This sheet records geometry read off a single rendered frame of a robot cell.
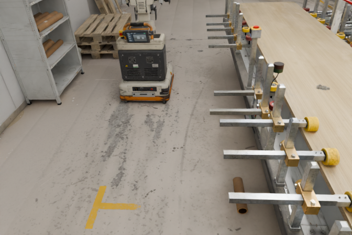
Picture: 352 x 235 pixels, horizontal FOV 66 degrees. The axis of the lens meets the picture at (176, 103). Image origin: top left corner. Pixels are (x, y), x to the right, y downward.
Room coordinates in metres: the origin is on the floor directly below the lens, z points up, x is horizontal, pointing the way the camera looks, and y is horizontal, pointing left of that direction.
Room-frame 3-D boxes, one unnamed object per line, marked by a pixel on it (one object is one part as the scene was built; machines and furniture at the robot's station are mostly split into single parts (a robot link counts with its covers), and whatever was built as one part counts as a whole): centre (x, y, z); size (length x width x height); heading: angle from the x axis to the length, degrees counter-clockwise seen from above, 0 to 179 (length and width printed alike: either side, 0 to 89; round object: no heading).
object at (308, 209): (0.70, -0.51, 0.95); 0.14 x 0.06 x 0.05; 175
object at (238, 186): (1.42, -0.48, 0.04); 0.30 x 0.08 x 0.08; 175
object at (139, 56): (3.12, 0.37, 0.59); 0.55 x 0.34 x 0.83; 84
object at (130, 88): (2.88, 0.37, 0.23); 0.41 x 0.02 x 0.08; 84
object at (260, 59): (1.72, -0.60, 0.87); 0.04 x 0.04 x 0.48; 85
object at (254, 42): (1.98, -0.62, 0.93); 0.05 x 0.05 x 0.45; 85
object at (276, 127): (1.20, -0.55, 0.95); 0.14 x 0.06 x 0.05; 175
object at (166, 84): (3.21, 0.36, 0.16); 0.67 x 0.64 x 0.25; 174
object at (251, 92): (1.69, -0.50, 0.84); 0.43 x 0.03 x 0.04; 85
